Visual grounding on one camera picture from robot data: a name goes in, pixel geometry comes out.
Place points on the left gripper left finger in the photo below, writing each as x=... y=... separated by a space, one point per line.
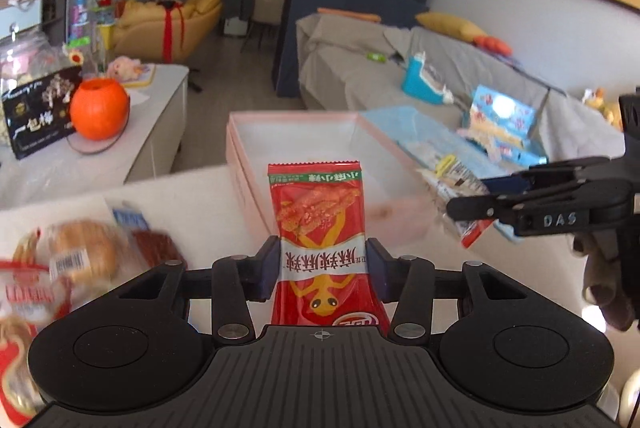
x=238 y=280

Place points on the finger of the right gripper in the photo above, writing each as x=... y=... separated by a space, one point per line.
x=511 y=184
x=494 y=206

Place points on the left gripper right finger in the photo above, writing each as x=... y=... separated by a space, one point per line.
x=408 y=282

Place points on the white red snack packet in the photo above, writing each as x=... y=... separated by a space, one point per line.
x=446 y=178

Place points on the clear blue cake packet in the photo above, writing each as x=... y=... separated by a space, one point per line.
x=155 y=247

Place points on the red spicy strip packet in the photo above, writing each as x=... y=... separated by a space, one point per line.
x=324 y=278

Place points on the cartoon printed blue card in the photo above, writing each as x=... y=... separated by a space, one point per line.
x=502 y=128

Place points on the cream table cloth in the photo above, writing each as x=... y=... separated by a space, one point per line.
x=201 y=213

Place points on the light blue flat carton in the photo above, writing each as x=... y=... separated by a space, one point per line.
x=406 y=125

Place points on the blue toy machine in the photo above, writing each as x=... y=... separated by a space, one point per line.
x=422 y=82

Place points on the wrapped bread bun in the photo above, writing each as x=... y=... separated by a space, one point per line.
x=85 y=252

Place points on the yellow cushion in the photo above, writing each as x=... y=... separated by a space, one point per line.
x=450 y=25

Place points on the grey covered sofa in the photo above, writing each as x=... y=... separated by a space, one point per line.
x=335 y=74

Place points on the large red snack bag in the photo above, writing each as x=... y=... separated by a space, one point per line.
x=30 y=301

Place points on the orange pumpkin bucket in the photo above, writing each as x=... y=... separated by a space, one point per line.
x=99 y=109

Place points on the pink plush toy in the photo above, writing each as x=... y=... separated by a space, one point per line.
x=124 y=69

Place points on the black plum snack box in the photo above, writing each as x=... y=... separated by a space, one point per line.
x=37 y=114

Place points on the yellow armchair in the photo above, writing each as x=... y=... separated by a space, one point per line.
x=164 y=32

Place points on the white tv cabinet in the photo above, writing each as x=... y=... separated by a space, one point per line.
x=18 y=15

